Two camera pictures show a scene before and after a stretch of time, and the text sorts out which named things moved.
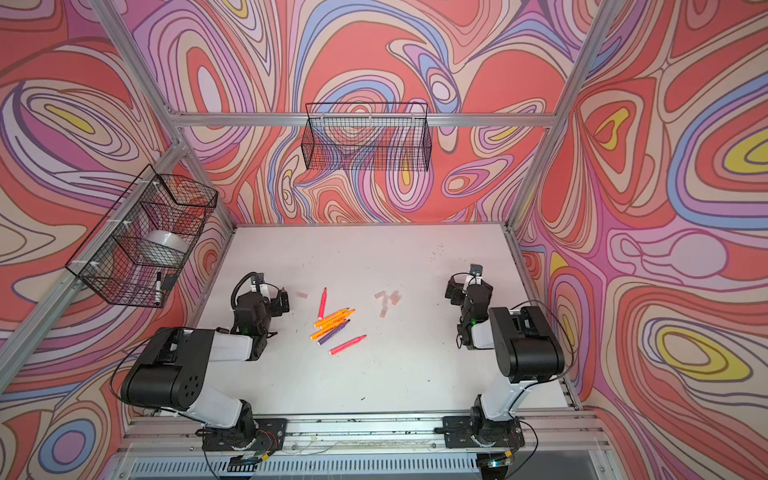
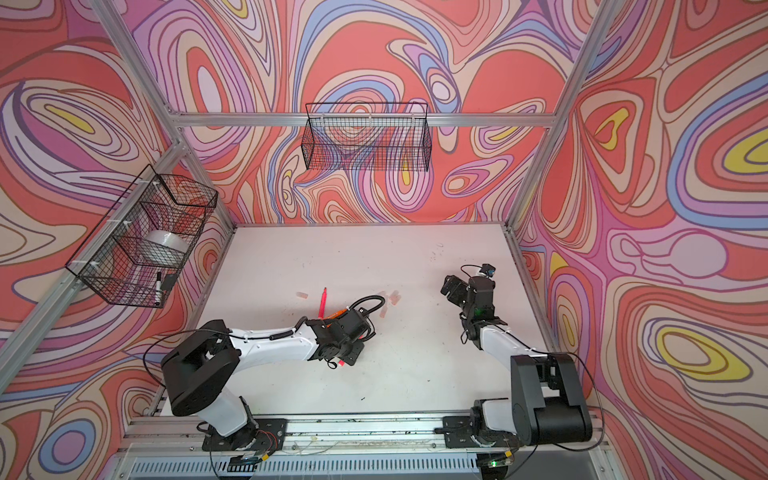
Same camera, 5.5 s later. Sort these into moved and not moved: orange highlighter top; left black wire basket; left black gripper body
Moved: left black gripper body
Not moved: left black wire basket; orange highlighter top
